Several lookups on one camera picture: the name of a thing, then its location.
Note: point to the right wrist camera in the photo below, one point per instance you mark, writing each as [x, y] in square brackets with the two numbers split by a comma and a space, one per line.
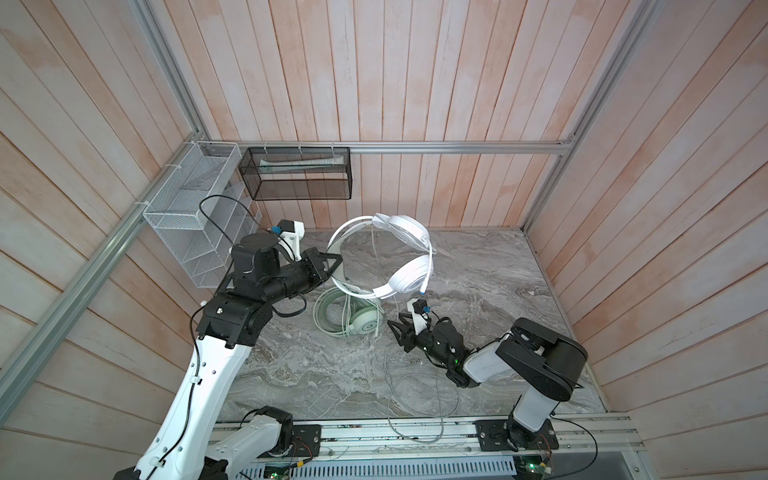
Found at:
[419, 310]

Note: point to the white headphones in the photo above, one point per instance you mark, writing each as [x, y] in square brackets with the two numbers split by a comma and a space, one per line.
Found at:
[390, 255]

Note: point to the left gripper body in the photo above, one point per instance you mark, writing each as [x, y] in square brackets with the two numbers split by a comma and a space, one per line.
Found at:
[297, 277]

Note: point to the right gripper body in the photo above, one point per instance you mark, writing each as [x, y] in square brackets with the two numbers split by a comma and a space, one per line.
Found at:
[428, 343]

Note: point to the black wire mesh basket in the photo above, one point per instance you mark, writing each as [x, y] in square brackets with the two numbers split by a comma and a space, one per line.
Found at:
[297, 173]

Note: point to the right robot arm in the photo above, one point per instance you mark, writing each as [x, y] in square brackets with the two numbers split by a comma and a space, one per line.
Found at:
[549, 362]

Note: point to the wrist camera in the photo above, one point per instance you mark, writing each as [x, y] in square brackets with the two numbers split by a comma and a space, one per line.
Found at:
[290, 233]
[419, 310]

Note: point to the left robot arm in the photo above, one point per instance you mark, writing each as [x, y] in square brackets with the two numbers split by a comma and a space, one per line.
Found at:
[224, 331]

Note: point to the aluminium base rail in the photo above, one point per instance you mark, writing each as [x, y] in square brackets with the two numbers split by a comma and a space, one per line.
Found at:
[590, 446]

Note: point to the white wire mesh shelf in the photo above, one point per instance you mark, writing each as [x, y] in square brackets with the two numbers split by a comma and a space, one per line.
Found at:
[201, 210]

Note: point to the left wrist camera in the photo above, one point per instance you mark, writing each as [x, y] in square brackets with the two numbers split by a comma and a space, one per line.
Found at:
[290, 233]

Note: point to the aluminium frame bar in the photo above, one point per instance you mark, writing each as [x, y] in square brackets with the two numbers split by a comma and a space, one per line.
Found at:
[417, 147]

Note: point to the green headphones with cable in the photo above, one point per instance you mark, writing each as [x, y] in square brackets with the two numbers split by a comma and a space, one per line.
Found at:
[340, 315]

